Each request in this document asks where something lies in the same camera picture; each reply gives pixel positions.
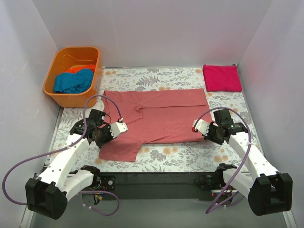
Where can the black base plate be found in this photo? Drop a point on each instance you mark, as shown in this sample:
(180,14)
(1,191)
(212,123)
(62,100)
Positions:
(154,185)

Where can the folded magenta t shirt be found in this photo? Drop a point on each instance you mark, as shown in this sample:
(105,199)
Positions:
(221,78)

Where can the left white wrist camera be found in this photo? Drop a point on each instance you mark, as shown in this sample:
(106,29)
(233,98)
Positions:
(118,128)

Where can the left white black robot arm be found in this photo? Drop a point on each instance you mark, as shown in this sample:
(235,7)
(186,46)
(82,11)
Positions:
(50,192)

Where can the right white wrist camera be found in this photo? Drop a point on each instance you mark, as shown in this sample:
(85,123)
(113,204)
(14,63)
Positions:
(201,126)

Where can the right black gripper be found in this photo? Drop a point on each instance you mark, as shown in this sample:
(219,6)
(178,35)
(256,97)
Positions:
(211,134)

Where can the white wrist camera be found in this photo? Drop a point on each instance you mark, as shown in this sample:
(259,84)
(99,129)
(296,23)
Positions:
(201,126)
(118,128)

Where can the dusty pink t shirt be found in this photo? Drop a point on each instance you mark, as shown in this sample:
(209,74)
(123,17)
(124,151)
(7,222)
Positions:
(152,117)

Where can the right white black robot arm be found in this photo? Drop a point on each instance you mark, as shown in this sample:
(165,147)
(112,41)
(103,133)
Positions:
(267,190)

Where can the orange plastic basket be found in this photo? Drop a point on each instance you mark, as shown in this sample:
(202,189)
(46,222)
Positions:
(68,58)

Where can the blue t shirt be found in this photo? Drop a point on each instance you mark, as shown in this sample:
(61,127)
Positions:
(73,83)

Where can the orange t shirt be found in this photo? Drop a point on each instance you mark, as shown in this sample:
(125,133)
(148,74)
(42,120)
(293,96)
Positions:
(76,69)

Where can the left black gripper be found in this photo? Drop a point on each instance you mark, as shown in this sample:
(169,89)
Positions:
(106,137)

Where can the aluminium frame rail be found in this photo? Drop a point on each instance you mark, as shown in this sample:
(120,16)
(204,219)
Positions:
(26,219)

